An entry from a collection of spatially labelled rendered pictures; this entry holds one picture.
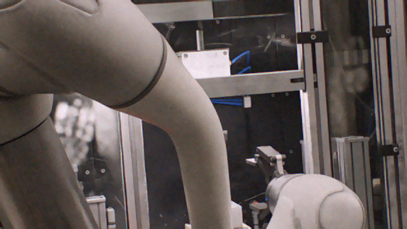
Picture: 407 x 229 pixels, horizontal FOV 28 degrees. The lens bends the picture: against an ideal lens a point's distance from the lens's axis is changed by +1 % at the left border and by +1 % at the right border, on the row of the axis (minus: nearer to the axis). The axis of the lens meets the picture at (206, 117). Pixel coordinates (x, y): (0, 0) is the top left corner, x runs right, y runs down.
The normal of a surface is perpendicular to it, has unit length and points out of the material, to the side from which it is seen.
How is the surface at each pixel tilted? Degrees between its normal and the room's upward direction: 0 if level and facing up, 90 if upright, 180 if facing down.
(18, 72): 142
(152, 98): 136
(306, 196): 48
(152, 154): 90
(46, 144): 89
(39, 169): 98
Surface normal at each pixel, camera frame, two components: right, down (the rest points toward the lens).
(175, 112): 0.48, 0.70
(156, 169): 0.22, 0.04
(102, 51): 0.53, 0.47
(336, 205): 0.07, -0.25
